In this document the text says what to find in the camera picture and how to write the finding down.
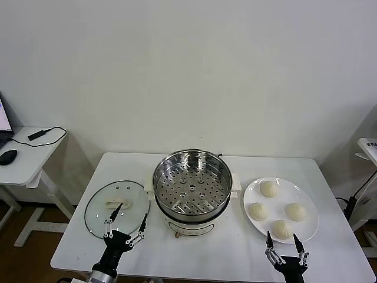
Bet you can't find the white steamed baozi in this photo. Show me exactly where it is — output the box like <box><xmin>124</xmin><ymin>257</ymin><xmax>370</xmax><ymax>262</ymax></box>
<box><xmin>271</xmin><ymin>219</ymin><xmax>294</xmax><ymax>239</ymax></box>
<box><xmin>249</xmin><ymin>202</ymin><xmax>269</xmax><ymax>221</ymax></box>
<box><xmin>285</xmin><ymin>202</ymin><xmax>307</xmax><ymax>222</ymax></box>
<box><xmin>260</xmin><ymin>180</ymin><xmax>279</xmax><ymax>199</ymax></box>

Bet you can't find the white round plate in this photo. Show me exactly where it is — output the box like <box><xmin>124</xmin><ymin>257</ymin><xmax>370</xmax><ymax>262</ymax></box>
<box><xmin>243</xmin><ymin>176</ymin><xmax>320</xmax><ymax>244</ymax></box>

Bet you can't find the black laptop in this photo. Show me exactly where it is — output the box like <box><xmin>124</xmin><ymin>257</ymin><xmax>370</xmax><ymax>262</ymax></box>
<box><xmin>0</xmin><ymin>91</ymin><xmax>15</xmax><ymax>148</ymax></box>

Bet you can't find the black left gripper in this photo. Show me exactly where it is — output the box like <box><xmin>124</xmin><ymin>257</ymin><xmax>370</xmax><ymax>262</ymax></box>
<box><xmin>91</xmin><ymin>202</ymin><xmax>148</xmax><ymax>278</ymax></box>

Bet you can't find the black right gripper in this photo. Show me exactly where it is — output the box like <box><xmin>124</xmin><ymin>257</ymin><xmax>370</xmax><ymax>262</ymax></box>
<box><xmin>264</xmin><ymin>231</ymin><xmax>310</xmax><ymax>283</ymax></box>

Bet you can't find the white electric cooker pot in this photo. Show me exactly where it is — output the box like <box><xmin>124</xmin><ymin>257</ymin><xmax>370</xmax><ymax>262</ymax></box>
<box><xmin>143</xmin><ymin>172</ymin><xmax>242</xmax><ymax>239</ymax></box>

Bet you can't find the white side desk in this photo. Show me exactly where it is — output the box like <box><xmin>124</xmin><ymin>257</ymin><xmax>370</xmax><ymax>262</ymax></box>
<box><xmin>0</xmin><ymin>126</ymin><xmax>77</xmax><ymax>248</ymax></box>

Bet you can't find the round glass lid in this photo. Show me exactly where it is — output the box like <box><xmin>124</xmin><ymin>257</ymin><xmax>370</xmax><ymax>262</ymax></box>
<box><xmin>84</xmin><ymin>180</ymin><xmax>151</xmax><ymax>239</ymax></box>

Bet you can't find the black adapter with cable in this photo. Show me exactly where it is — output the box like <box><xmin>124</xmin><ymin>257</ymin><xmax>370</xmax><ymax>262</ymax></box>
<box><xmin>5</xmin><ymin>126</ymin><xmax>67</xmax><ymax>147</ymax></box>

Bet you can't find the black power cable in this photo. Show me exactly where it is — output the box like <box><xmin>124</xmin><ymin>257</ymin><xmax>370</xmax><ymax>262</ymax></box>
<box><xmin>335</xmin><ymin>172</ymin><xmax>377</xmax><ymax>221</ymax></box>

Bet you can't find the perforated steel steamer basket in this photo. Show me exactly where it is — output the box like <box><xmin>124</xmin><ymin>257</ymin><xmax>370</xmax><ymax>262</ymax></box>
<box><xmin>152</xmin><ymin>149</ymin><xmax>233</xmax><ymax>222</ymax></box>

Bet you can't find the black computer mouse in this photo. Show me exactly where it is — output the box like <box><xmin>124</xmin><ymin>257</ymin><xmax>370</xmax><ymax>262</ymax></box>
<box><xmin>0</xmin><ymin>149</ymin><xmax>18</xmax><ymax>166</ymax></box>

